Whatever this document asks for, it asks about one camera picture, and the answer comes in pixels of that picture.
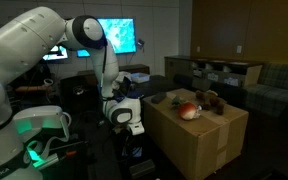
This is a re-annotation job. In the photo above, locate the wall monitor right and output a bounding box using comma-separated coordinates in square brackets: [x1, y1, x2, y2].
[75, 17, 138, 59]

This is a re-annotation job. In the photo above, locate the plaid green sofa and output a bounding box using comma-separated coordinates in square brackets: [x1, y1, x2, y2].
[245, 63, 288, 117]

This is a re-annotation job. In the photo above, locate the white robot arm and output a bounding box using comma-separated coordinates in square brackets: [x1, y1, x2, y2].
[0, 7, 144, 180]

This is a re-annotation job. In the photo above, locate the white terry towel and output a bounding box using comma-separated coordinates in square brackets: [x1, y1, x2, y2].
[112, 71, 132, 90]

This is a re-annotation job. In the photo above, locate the cardboard box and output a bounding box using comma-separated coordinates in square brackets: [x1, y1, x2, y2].
[143, 89, 249, 180]

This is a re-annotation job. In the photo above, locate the black block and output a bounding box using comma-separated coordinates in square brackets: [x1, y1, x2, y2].
[151, 92, 166, 104]
[129, 159, 155, 179]

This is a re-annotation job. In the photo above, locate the wooden shelf cabinet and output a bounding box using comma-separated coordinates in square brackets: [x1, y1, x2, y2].
[165, 55, 264, 91]

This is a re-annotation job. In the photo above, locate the brown plush toy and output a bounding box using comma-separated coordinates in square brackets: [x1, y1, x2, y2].
[195, 90, 226, 115]

